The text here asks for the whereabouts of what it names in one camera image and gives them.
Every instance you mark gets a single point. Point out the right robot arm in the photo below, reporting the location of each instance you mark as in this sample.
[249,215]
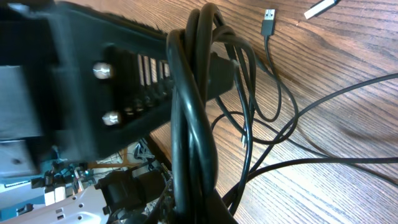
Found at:
[119,197]

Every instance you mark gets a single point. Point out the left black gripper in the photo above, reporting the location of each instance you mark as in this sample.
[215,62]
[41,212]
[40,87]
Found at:
[31,123]

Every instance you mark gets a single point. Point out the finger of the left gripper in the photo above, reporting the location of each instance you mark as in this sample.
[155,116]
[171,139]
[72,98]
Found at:
[113,85]

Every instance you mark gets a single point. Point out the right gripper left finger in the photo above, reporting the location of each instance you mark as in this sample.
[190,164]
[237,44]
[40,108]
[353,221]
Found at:
[164,210]

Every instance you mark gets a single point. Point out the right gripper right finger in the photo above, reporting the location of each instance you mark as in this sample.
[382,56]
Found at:
[216,211]

